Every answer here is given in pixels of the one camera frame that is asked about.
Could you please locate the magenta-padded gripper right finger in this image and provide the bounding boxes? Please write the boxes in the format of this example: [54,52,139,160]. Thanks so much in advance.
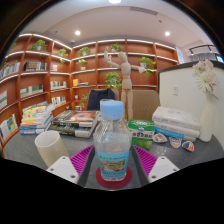
[130,144,181,188]

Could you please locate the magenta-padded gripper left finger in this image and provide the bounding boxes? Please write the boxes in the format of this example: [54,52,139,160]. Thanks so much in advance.
[45,144,98,186]

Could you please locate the clear water bottle blue cap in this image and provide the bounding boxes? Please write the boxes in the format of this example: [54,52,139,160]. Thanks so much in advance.
[93,98,132,182]

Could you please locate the small colourful snack packet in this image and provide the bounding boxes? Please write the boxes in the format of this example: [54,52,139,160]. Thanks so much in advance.
[152,133,168,144]
[181,140,195,153]
[168,136,183,149]

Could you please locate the green white box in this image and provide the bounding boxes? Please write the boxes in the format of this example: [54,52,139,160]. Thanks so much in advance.
[127,118,156,151]

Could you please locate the cream cup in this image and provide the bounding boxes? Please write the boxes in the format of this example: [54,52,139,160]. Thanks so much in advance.
[34,130,70,169]

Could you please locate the blue white tissue pack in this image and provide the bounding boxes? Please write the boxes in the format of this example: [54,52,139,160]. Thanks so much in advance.
[154,126,198,143]

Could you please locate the dark book stack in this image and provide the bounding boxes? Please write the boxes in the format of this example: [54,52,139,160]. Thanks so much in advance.
[46,109,102,139]

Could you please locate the flat round red coaster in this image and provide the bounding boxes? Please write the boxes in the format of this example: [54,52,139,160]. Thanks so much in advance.
[95,165,133,190]

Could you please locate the colourful book stack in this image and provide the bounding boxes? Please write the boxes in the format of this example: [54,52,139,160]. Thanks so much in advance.
[18,101,56,136]

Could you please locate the dark chair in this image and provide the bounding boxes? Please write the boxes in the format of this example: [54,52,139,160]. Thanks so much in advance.
[86,88,117,112]

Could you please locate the white vase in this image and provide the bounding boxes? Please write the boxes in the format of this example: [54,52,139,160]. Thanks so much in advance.
[198,93,219,143]

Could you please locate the wooden artist mannequin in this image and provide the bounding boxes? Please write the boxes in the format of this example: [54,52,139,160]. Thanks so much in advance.
[103,46,147,122]

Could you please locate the orange wooden shelf unit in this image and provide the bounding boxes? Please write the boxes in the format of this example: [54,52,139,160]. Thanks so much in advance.
[0,32,179,158]

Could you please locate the grey curtain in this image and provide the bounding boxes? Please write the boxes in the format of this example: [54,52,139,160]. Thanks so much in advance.
[191,53,218,63]

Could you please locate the recessed ceiling lights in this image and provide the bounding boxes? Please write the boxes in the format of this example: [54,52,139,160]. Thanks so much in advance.
[73,29,172,38]

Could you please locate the ceiling air vent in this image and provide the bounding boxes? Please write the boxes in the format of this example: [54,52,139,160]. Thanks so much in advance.
[129,5,158,16]

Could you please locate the black track light rail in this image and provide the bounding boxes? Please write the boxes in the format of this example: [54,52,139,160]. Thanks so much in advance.
[188,44,219,56]

